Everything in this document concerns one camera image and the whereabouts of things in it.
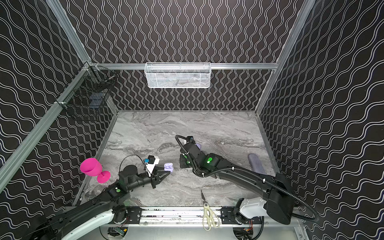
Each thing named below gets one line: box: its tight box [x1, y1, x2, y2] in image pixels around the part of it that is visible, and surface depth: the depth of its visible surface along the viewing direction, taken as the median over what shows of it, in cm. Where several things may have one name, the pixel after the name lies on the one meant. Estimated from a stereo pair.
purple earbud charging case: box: [163, 162, 174, 173], surface depth 76 cm
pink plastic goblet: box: [80, 158, 111, 184], surface depth 80 cm
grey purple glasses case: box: [248, 153, 267, 175], surface depth 94 cm
